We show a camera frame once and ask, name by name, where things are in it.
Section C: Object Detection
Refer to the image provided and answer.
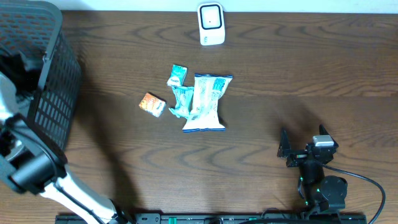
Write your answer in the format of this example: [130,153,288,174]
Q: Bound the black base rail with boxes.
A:
[55,212,368,224]

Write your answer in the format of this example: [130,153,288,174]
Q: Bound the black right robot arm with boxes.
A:
[277,125,348,220]

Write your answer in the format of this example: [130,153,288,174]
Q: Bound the teal white drink carton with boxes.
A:
[167,65,188,87]

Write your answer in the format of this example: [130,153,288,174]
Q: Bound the teal snack packet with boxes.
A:
[169,86,194,118]

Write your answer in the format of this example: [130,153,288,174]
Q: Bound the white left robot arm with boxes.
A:
[1,55,134,223]

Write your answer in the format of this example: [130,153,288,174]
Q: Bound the orange juice carton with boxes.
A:
[139,93,166,118]

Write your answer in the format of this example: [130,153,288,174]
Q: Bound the white blue snack bag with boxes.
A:
[182,73,233,133]

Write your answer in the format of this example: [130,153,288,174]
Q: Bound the grey plastic mesh basket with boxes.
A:
[1,1,82,149]

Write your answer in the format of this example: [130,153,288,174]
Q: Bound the white barcode scanner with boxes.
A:
[197,2,226,46]

